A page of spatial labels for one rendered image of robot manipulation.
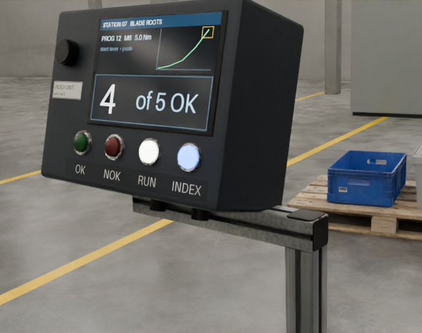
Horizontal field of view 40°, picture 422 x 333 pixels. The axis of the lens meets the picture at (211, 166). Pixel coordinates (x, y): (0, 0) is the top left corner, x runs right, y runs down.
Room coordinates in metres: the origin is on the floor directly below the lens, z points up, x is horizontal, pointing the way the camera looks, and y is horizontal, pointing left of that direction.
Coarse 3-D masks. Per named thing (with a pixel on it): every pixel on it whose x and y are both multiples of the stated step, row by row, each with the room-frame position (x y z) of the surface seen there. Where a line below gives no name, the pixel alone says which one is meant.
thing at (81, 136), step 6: (78, 132) 0.61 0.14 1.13; (84, 132) 0.61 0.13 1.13; (78, 138) 0.60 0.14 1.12; (84, 138) 0.60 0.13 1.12; (90, 138) 0.60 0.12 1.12; (78, 144) 0.60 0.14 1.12; (84, 144) 0.60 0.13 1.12; (90, 144) 0.60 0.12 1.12; (78, 150) 0.60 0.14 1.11; (84, 150) 0.60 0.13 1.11
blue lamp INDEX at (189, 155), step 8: (184, 144) 0.52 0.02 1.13; (192, 144) 0.51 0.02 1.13; (184, 152) 0.51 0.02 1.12; (192, 152) 0.51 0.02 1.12; (200, 152) 0.51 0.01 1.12; (184, 160) 0.51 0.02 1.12; (192, 160) 0.50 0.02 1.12; (200, 160) 0.51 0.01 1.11; (184, 168) 0.51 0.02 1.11; (192, 168) 0.51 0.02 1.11
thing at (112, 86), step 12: (96, 84) 0.62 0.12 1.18; (108, 84) 0.60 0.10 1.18; (120, 84) 0.59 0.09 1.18; (96, 96) 0.61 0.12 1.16; (108, 96) 0.60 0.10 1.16; (120, 96) 0.59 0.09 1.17; (96, 108) 0.61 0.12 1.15; (108, 108) 0.60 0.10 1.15; (120, 108) 0.58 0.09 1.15; (96, 120) 0.60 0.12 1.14; (108, 120) 0.59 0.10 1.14; (120, 120) 0.58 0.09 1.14
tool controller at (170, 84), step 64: (192, 0) 0.56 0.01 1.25; (64, 64) 0.64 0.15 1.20; (128, 64) 0.59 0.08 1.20; (192, 64) 0.54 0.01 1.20; (256, 64) 0.53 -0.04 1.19; (64, 128) 0.64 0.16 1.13; (128, 128) 0.57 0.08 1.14; (192, 128) 0.52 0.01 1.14; (256, 128) 0.53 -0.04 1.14; (128, 192) 0.56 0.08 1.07; (192, 192) 0.50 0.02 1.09; (256, 192) 0.53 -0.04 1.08
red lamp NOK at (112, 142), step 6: (108, 138) 0.58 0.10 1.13; (114, 138) 0.57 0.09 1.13; (120, 138) 0.57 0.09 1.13; (108, 144) 0.57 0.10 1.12; (114, 144) 0.57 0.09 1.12; (120, 144) 0.57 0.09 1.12; (108, 150) 0.57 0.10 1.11; (114, 150) 0.57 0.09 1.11; (120, 150) 0.57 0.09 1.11; (108, 156) 0.58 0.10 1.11; (114, 156) 0.57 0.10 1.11; (120, 156) 0.57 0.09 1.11
